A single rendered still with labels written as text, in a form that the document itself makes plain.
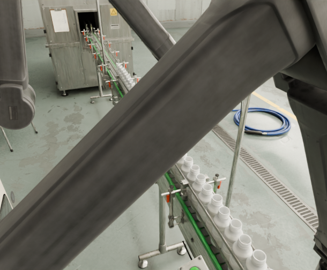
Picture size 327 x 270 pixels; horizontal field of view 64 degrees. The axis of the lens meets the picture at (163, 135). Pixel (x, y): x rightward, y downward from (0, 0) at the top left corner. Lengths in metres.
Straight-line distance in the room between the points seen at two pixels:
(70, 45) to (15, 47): 3.98
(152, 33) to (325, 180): 0.45
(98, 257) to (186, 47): 2.12
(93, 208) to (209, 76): 0.12
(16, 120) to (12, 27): 0.18
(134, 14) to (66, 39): 4.00
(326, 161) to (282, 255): 2.08
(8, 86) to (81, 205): 0.44
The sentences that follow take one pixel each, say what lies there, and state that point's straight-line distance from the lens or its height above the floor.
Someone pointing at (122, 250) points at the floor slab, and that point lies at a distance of 2.24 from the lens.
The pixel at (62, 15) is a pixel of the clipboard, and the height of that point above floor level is 1.29.
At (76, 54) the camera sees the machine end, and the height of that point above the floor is 0.69.
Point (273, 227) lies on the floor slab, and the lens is 2.52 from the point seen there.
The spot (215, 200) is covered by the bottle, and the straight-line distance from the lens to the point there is 0.99.
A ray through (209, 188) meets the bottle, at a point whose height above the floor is 1.15.
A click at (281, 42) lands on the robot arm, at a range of 0.18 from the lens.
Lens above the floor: 1.83
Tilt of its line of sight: 32 degrees down
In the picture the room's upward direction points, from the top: straight up
